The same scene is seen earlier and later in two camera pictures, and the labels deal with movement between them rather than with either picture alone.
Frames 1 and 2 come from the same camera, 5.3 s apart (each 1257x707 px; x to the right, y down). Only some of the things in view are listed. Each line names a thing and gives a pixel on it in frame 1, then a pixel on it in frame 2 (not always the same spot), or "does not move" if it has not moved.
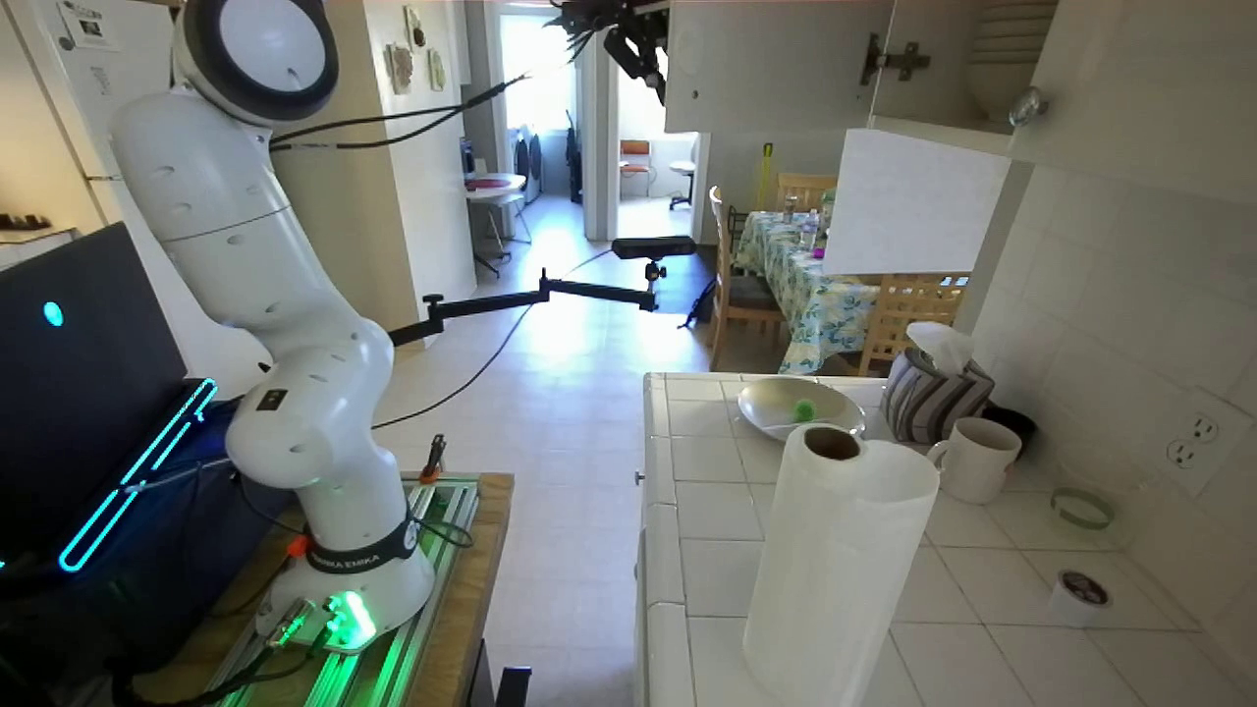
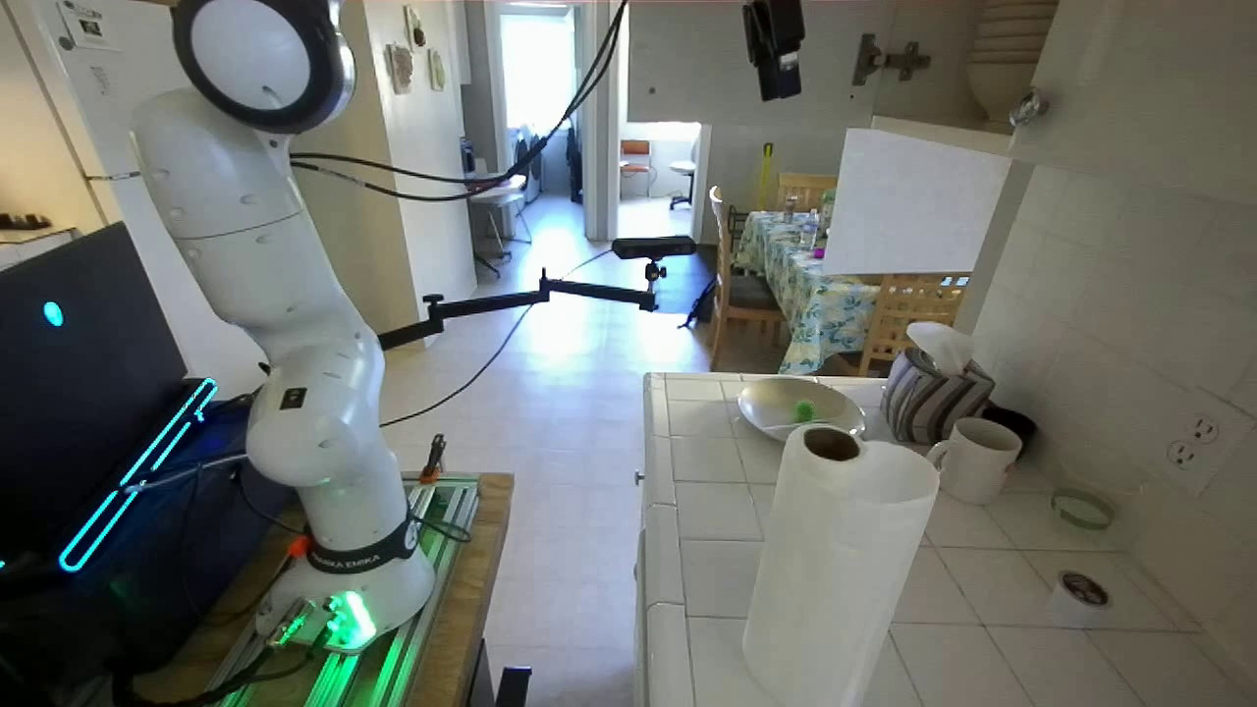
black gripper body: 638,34 → 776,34
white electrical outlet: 1195,441 does not move
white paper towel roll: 833,568 does not move
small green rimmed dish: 1082,509 does not move
